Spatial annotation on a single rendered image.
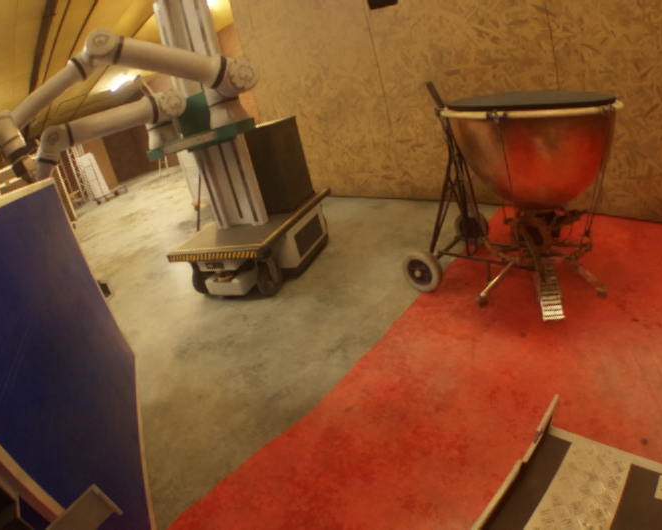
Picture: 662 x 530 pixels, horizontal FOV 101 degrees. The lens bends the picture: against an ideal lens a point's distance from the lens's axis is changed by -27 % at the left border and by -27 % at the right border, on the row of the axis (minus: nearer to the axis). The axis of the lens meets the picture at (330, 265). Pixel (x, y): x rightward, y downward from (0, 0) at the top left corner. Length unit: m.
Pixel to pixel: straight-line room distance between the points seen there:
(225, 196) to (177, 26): 1.04
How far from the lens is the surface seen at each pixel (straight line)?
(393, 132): 2.87
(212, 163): 2.21
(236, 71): 1.62
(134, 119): 1.90
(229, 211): 2.25
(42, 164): 1.94
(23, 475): 0.64
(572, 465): 1.06
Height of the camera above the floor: 0.92
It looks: 25 degrees down
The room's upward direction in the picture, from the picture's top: 14 degrees counter-clockwise
